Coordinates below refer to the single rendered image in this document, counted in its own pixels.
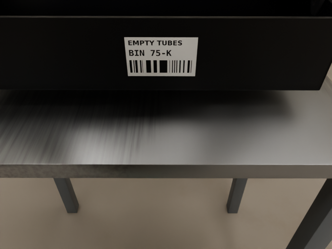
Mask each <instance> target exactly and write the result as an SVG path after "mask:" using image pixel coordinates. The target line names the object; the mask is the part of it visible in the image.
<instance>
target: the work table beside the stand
mask: <svg viewBox="0 0 332 249"><path fill-rule="evenodd" d="M0 178H53V179H54V181H55V184H56V186H57V189H58V191H59V194H60V196H61V198H62V201H63V203H64V206H65V208H66V211H67V213H77V211H78V207H79V203H78V200H77V197H76V194H75V192H74V189H73V186H72V184H71V181H70V178H233V181H232V185H231V189H230V193H229V197H228V201H227V211H228V213H238V210H239V206H240V203H241V200H242V196H243V193H244V190H245V186H246V183H247V180H248V178H327V179H326V181H325V183H324V184H323V186H322V188H321V189H320V191H319V193H318V195H317V197H316V198H315V200H314V202H313V203H312V205H311V207H310V208H309V210H308V212H307V213H306V215H305V217H304V218H303V220H302V222H301V224H300V225H299V227H298V229H297V230H296V232H295V234H294V235H293V237H292V239H291V240H290V242H289V244H288V246H287V247H286V249H325V248H326V247H327V246H328V244H329V243H330V242H331V241H332V82H331V80H330V79H329V77H328V76H327V75H326V77H325V79H324V82H323V84H322V86H321V89H320V90H4V89H0Z"/></svg>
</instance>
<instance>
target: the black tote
mask: <svg viewBox="0 0 332 249"><path fill-rule="evenodd" d="M331 64H332V0H325V1H324V3H323V5H322V7H321V9H320V11H319V12H318V14H317V16H313V15H312V14H311V0H0V89H4V90H320V89H321V86H322V84H323V82H324V79H325V77H326V75H327V73H328V70H329V68H330V66H331Z"/></svg>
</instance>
